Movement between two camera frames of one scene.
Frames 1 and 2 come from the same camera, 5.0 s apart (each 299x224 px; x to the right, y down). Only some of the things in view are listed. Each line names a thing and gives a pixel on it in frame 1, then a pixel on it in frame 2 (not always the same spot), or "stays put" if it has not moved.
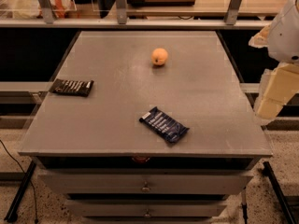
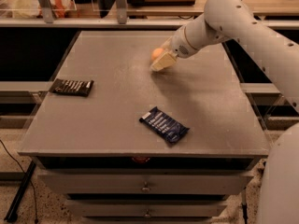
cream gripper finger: (261, 39) -> (166, 46)
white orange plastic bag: (25, 3) stays put
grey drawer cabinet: (146, 127) stays put
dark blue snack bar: (163, 124) stays put
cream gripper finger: (278, 86) -> (164, 61)
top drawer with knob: (232, 182) stays put
